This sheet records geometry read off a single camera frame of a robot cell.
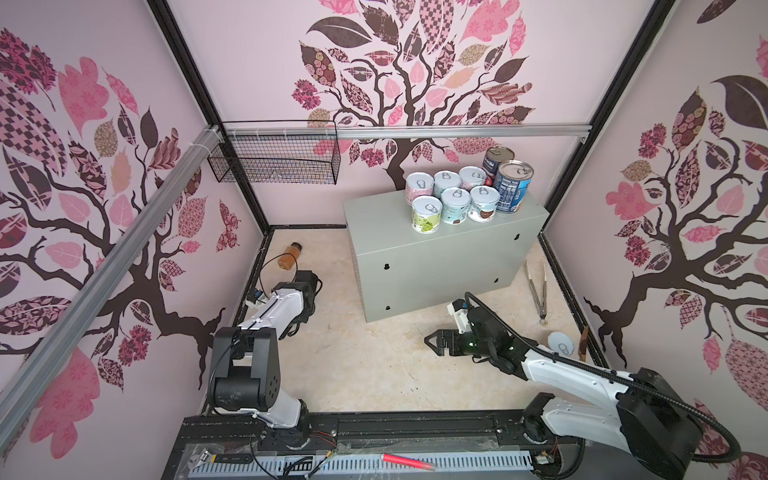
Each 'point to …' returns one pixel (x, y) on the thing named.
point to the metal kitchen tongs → (542, 307)
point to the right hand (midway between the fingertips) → (435, 336)
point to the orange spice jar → (287, 260)
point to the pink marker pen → (407, 461)
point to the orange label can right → (560, 343)
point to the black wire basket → (277, 161)
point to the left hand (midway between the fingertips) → (272, 326)
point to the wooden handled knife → (582, 346)
